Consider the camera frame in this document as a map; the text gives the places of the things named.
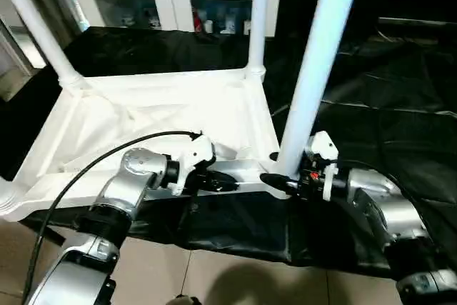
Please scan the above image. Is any red item in cabinet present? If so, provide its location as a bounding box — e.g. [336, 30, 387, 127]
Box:
[192, 10, 204, 34]

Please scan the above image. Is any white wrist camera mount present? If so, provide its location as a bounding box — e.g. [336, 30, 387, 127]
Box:
[305, 131, 340, 201]
[169, 135, 217, 197]

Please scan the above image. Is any white plastic table top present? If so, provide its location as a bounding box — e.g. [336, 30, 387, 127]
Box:
[0, 65, 297, 224]

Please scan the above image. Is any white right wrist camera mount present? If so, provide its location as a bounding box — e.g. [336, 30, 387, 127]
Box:
[305, 131, 340, 201]

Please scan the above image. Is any black left robot foot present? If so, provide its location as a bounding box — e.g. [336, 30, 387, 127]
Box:
[173, 294, 201, 305]

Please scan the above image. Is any black work surface mat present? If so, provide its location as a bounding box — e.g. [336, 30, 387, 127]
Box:
[0, 26, 457, 279]

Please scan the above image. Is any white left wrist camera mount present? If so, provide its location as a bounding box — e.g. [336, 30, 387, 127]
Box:
[169, 135, 217, 197]

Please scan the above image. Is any black left wrist camera cable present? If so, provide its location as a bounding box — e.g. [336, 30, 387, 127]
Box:
[21, 129, 203, 299]

